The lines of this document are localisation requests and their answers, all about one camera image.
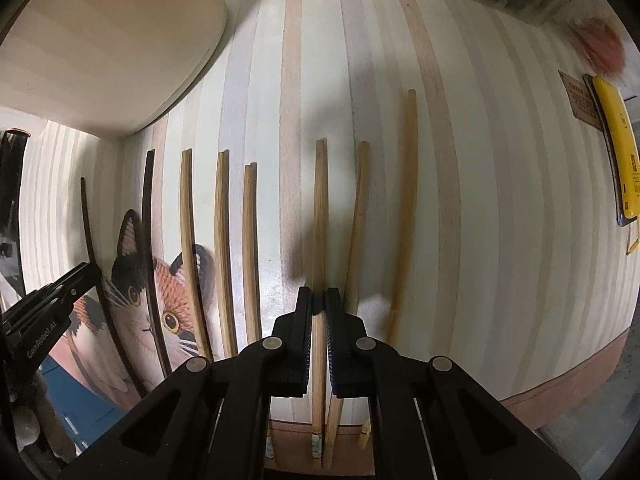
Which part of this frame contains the blue panel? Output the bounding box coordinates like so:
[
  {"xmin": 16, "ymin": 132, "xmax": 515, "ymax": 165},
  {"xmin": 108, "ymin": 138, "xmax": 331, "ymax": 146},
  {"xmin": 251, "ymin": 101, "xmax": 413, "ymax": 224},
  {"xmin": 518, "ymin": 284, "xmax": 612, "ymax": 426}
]
[{"xmin": 37, "ymin": 352, "xmax": 128, "ymax": 443}]

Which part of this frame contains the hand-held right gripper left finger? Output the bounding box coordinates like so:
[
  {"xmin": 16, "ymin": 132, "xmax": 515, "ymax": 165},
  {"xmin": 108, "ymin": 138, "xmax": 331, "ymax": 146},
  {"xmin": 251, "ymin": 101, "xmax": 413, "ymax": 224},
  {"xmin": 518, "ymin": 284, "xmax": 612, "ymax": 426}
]
[{"xmin": 60, "ymin": 286, "xmax": 314, "ymax": 480}]

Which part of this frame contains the brown card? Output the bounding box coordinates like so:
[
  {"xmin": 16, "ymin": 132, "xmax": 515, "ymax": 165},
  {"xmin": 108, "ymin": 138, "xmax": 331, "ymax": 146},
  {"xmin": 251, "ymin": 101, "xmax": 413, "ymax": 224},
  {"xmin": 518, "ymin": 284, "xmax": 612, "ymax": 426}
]
[{"xmin": 558, "ymin": 70, "xmax": 603, "ymax": 133}]

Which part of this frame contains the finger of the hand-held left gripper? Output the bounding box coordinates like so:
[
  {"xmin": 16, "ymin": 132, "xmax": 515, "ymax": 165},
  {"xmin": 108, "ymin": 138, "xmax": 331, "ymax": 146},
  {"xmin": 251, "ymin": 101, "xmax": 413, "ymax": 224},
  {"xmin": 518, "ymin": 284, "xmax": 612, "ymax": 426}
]
[{"xmin": 30, "ymin": 261, "xmax": 105, "ymax": 313}]

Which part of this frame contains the striped cat print placemat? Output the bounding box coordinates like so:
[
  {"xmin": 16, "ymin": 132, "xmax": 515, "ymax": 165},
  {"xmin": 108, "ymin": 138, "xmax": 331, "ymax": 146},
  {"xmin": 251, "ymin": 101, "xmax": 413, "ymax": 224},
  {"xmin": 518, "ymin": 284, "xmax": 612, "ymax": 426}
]
[{"xmin": 20, "ymin": 0, "xmax": 640, "ymax": 476}]

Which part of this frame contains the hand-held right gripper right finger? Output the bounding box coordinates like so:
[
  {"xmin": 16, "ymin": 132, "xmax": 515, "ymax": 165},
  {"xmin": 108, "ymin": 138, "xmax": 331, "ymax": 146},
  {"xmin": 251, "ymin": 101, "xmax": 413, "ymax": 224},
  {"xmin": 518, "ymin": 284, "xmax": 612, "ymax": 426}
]
[{"xmin": 325, "ymin": 287, "xmax": 581, "ymax": 480}]

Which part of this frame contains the red round item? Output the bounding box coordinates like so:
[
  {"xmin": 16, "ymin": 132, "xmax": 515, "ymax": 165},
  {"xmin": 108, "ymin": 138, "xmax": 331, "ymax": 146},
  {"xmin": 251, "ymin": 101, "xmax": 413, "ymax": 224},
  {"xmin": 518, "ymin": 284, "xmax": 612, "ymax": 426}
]
[{"xmin": 570, "ymin": 16, "xmax": 627, "ymax": 75}]

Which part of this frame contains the yellow box cutter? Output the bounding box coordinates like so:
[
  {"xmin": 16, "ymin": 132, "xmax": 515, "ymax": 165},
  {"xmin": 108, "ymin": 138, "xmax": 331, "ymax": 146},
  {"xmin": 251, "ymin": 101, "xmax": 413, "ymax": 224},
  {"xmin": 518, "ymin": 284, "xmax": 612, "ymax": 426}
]
[{"xmin": 582, "ymin": 74, "xmax": 640, "ymax": 256}]

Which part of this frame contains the beige striped utensil holder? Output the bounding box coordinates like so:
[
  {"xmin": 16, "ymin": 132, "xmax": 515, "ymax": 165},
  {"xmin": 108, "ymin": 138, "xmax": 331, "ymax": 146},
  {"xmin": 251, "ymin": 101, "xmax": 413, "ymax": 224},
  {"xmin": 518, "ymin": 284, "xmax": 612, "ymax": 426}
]
[{"xmin": 0, "ymin": 0, "xmax": 229, "ymax": 137}]

